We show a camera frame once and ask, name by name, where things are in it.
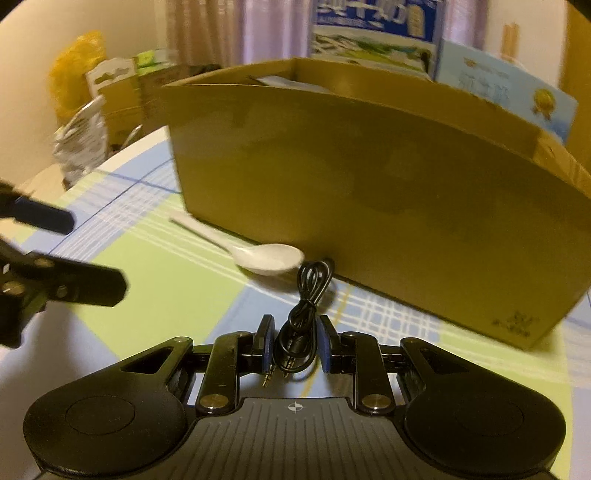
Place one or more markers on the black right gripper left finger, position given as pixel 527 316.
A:
pixel 123 419

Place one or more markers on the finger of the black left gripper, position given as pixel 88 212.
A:
pixel 23 209
pixel 63 279

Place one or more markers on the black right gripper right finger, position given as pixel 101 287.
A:
pixel 454 415

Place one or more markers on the yellow plastic bag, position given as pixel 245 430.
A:
pixel 67 84

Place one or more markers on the brown cardboard box with goods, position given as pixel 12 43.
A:
pixel 131 87

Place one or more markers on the white ceramic spoon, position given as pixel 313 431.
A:
pixel 264 260

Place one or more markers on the purple curtain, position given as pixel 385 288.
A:
pixel 230 33

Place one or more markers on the light blue milk carton box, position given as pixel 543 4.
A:
pixel 507 86

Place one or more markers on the dark blue milk carton box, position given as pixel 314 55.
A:
pixel 395 35

